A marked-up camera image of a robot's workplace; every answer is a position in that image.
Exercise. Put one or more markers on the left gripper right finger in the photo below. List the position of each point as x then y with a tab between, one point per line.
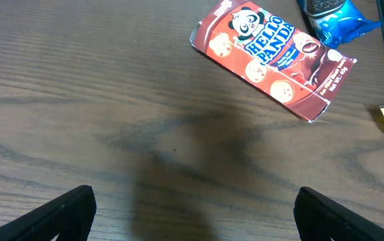
318	218

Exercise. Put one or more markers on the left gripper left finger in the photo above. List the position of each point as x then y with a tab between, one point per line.
68	217

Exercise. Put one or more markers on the red Hello Panda box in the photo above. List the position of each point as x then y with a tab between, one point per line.
274	56

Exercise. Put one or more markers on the blue Oreo cookie pack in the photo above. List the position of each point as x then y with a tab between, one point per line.
336	22

